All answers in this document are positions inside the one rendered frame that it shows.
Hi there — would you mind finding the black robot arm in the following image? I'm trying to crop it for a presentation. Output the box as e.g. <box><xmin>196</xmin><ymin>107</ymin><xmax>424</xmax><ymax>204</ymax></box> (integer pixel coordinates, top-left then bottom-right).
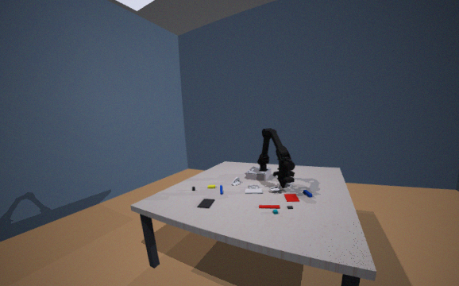
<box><xmin>257</xmin><ymin>128</ymin><xmax>295</xmax><ymax>177</ymax></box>

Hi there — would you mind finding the red square plate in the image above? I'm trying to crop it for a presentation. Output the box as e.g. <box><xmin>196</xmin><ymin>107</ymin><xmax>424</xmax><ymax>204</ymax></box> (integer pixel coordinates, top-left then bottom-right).
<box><xmin>284</xmin><ymin>194</ymin><xmax>299</xmax><ymax>202</ymax></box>

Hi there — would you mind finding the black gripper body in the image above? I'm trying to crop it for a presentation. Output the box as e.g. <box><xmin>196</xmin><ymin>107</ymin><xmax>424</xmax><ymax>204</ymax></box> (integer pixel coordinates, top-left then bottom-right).
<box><xmin>272</xmin><ymin>168</ymin><xmax>295</xmax><ymax>183</ymax></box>

